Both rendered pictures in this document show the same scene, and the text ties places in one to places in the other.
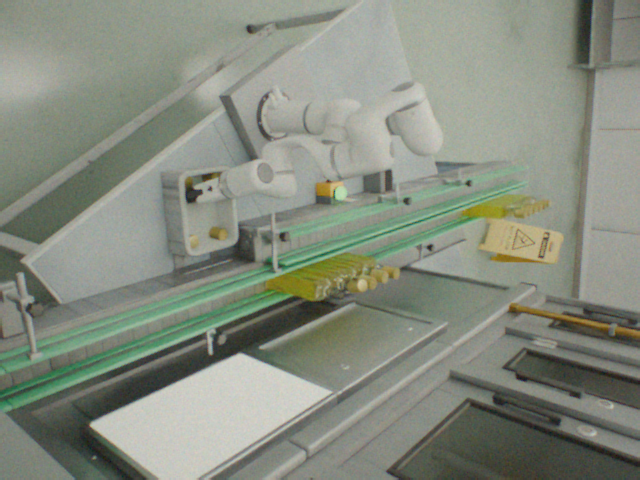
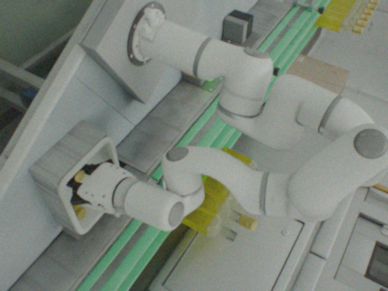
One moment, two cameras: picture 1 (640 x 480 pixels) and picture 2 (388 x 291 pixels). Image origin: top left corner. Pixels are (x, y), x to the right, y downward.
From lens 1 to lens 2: 102 cm
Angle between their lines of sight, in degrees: 37
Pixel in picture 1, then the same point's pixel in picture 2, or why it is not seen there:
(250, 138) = (122, 77)
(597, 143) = not seen: outside the picture
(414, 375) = not seen: outside the picture
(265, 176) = (177, 217)
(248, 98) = (116, 37)
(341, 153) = (275, 205)
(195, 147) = (60, 117)
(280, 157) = (188, 180)
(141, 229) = (23, 227)
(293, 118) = (179, 62)
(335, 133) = (241, 106)
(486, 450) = not seen: outside the picture
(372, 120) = (331, 205)
